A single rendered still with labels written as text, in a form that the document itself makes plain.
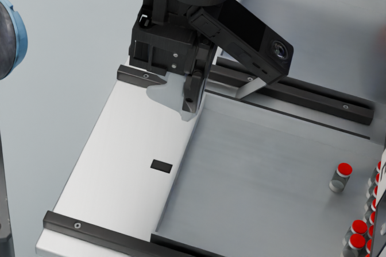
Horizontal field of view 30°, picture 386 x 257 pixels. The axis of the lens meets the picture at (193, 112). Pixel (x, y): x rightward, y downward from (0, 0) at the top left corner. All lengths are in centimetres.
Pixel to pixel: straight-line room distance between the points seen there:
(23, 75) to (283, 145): 138
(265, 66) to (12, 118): 158
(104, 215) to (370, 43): 57
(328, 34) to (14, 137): 117
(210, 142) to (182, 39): 39
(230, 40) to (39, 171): 146
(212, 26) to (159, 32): 5
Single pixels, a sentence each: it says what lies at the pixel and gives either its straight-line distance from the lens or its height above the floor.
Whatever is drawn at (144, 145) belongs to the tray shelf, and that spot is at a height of 88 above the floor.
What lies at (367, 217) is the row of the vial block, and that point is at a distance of 103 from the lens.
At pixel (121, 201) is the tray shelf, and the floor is 88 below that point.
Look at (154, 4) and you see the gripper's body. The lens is 70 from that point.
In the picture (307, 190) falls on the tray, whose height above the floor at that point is 88.
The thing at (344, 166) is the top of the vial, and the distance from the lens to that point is 104.
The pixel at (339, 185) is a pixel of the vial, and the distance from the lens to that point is 105.
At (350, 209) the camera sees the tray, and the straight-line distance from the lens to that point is 105.
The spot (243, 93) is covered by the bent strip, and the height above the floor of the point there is 90.
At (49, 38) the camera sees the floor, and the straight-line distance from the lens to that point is 245.
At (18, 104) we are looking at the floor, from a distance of 226.
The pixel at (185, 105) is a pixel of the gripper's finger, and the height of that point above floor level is 114.
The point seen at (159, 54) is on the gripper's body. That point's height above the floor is 120.
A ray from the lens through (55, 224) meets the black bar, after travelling 96.
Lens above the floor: 172
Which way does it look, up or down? 49 degrees down
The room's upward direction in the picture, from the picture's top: 11 degrees clockwise
